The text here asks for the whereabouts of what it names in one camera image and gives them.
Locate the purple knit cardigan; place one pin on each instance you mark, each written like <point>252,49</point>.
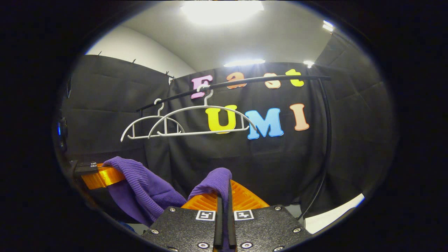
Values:
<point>147,185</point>

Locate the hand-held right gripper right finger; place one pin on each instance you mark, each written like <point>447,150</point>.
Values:
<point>231,227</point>

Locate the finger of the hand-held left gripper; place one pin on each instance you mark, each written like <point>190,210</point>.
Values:
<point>85,168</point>

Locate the white plastic hanger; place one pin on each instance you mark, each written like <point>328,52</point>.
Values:
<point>138,137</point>
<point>189,133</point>

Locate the large ceiling light panel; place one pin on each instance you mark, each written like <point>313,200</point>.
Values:
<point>220,10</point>

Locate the black clothes rack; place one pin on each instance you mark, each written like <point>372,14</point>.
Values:
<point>254,80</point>

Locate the black backdrop cloth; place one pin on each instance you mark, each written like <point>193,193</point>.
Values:
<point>245,164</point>

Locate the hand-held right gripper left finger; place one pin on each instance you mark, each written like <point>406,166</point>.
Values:
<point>218,227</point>

